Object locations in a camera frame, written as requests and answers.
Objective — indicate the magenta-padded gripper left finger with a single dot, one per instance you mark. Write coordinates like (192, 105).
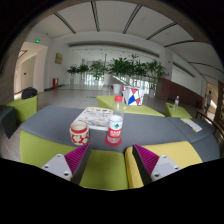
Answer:
(75, 160)

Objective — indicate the green exit sign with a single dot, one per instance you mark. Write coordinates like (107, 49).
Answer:
(37, 41)

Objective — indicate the small clear water bottle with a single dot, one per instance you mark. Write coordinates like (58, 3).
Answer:
(176, 104)

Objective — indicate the long green bench block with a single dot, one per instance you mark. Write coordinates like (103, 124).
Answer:
(146, 110)

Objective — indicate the white leaflet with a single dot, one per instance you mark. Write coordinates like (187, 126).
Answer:
(191, 124)

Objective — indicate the framed wall picture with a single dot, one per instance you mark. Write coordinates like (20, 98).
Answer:
(59, 58)

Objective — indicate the clear red-capped water bottle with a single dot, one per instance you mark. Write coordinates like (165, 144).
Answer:
(115, 128)

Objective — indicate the white printed magazine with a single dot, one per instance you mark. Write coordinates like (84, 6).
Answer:
(95, 118)

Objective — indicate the red white blue geometric box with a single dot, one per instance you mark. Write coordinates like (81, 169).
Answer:
(133, 96)

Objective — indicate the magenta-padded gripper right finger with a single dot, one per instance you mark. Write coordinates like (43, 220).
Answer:
(148, 160)

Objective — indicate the black bag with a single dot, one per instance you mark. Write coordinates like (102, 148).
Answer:
(29, 93)

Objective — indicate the small green block table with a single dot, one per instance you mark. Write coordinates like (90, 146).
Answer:
(180, 114)

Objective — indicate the wooden chair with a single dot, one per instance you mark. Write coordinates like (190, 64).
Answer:
(211, 121)

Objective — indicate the red floral mug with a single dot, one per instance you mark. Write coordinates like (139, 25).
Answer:
(79, 135)

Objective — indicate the yellow seat cushion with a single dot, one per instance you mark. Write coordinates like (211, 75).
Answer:
(180, 151)

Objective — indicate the row of green potted plants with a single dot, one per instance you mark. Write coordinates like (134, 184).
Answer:
(123, 66)

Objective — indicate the dark grey block seat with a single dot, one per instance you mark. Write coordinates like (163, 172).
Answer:
(7, 121)

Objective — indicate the red bin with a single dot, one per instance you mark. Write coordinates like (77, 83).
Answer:
(55, 83)

